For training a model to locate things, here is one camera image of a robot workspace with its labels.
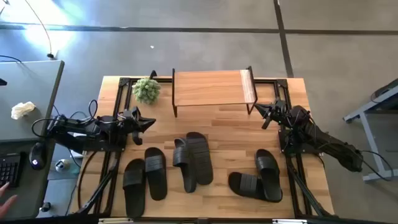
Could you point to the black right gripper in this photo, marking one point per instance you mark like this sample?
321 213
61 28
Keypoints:
281 115

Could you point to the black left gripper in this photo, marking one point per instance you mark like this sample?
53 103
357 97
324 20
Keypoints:
127 124

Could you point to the black rubber slide sandal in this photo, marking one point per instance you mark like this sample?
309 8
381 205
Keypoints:
201 158
155 177
183 168
269 174
245 185
134 193

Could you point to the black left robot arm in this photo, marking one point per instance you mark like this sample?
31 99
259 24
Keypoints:
77 133

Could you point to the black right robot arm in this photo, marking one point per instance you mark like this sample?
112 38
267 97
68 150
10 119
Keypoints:
326 143

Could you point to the wooden shelf with black legs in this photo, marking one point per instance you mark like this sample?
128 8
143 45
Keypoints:
208 88

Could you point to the green potted plant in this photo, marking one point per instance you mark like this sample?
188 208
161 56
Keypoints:
146 91

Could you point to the grey metal table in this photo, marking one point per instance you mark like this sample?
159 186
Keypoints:
367 130

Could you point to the black computer mouse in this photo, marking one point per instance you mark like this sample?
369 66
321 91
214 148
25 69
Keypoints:
38 155

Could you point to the grey office desk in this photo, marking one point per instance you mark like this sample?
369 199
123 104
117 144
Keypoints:
28 87

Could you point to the black flat device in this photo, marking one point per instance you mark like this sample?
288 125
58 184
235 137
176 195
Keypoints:
385 90

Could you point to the crumpled white paper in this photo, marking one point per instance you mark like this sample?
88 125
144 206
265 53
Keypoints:
22 109

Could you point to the small black round object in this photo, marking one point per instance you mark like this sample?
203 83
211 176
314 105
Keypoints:
45 207

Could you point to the black keyboard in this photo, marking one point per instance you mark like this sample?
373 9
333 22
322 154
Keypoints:
9 169

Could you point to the person's hand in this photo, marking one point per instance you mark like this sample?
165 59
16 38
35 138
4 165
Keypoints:
5 203

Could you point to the black aluminium rig frame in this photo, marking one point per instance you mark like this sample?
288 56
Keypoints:
122 93

